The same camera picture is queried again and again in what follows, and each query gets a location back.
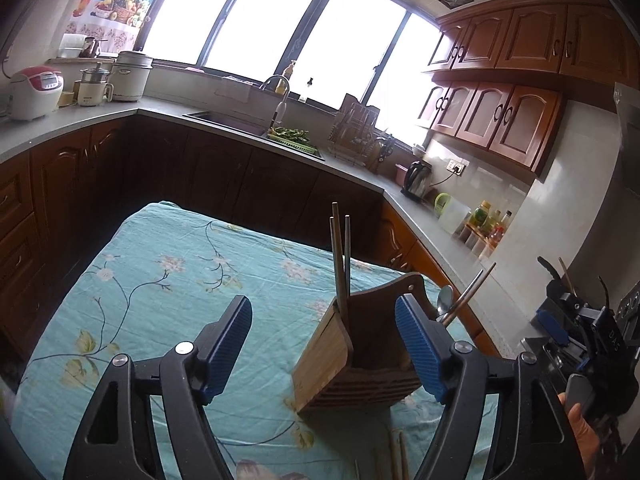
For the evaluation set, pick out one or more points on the cutting board and knife rack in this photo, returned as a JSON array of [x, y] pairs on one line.
[[352, 127]]

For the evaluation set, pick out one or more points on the ridged light wooden chopstick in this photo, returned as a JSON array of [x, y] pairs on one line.
[[394, 455], [404, 457]]

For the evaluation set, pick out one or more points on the yellow dish soap bottle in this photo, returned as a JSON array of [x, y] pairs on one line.
[[285, 80]]

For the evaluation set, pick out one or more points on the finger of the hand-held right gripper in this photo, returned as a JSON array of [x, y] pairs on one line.
[[567, 297], [552, 323]]

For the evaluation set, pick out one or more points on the dark wooden chopstick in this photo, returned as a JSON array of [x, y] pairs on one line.
[[337, 255], [346, 245]]

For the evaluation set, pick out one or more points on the teal floral tablecloth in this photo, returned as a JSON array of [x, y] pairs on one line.
[[150, 310]]

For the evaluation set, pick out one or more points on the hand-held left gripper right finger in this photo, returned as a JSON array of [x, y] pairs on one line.
[[420, 345]]

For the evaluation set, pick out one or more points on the small dark-capped bottle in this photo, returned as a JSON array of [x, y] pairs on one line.
[[307, 91]]

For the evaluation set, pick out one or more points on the wooden utensil holder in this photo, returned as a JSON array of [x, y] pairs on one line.
[[370, 330]]

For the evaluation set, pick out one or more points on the red and white rice cooker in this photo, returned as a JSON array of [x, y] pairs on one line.
[[35, 92]]

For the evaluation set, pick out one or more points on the slim dull chopstick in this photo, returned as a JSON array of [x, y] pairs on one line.
[[357, 470]]

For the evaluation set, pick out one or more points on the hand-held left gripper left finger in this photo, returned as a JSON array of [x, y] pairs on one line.
[[227, 345]]

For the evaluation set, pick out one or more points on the black wok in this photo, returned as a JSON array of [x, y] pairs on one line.
[[547, 270]]

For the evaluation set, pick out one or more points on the chrome kitchen faucet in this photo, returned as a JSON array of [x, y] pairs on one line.
[[282, 87]]

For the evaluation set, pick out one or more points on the large white rice cooker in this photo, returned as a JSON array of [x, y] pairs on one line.
[[131, 77]]

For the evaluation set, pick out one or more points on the green vegetables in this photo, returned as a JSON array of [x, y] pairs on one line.
[[290, 135]]

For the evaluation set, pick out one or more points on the steel range hood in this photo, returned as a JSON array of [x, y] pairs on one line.
[[629, 135]]

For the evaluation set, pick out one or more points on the grey kitchen countertop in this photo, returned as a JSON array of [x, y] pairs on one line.
[[410, 215]]

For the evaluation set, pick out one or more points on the steel electric kettle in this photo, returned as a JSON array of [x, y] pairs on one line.
[[416, 182]]

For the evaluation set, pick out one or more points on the white wall socket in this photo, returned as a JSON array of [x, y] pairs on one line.
[[457, 165]]

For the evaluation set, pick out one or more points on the metal spoon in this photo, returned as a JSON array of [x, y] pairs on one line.
[[445, 297]]

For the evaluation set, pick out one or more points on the small white electric pot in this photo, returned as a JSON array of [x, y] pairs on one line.
[[92, 87]]

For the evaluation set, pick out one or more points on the dark teapot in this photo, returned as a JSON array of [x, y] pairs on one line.
[[92, 47]]

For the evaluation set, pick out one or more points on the row of spice jars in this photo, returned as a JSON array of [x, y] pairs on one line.
[[475, 241]]

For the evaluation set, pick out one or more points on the large kitchen window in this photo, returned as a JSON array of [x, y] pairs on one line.
[[280, 20]]

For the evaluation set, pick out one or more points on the wooden wall cabinets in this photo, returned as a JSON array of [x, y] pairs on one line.
[[520, 80]]

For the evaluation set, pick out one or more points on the wooden base cabinets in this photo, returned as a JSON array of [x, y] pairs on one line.
[[200, 175]]

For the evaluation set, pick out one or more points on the yellow-label oil bottle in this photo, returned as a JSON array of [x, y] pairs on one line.
[[481, 216]]

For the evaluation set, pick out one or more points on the kitchen sink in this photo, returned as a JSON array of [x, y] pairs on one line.
[[225, 122]]

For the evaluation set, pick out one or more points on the person's right hand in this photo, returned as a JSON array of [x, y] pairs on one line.
[[582, 440]]

